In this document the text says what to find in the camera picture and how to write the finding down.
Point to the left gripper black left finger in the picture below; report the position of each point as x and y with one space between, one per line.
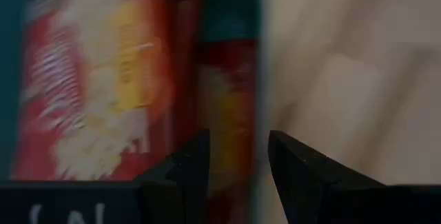
179 189

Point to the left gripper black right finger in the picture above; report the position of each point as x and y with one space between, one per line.
310 189

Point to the red Orville popcorn bag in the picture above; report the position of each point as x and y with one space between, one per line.
96 79
231 113

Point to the teal plastic basket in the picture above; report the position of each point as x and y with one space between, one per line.
227 10

